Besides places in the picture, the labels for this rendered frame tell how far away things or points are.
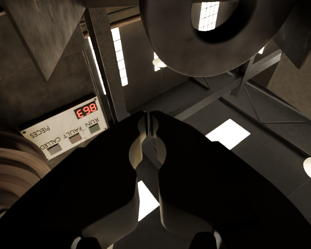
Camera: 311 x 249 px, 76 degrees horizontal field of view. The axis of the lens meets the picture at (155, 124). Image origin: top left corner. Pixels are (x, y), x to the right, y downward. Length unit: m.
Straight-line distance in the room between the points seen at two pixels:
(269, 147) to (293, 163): 0.99
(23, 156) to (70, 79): 0.26
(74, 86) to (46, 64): 0.48
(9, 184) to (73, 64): 0.37
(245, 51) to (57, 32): 0.22
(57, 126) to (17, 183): 0.23
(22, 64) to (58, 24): 0.32
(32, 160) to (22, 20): 0.47
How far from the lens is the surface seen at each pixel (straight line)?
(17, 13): 0.22
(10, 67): 0.59
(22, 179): 0.65
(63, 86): 0.70
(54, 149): 0.82
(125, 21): 7.06
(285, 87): 2.83
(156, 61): 7.21
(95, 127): 0.82
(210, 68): 0.25
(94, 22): 3.38
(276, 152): 9.51
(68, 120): 0.76
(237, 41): 0.25
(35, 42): 0.23
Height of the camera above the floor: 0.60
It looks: 49 degrees up
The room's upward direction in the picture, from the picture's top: 177 degrees clockwise
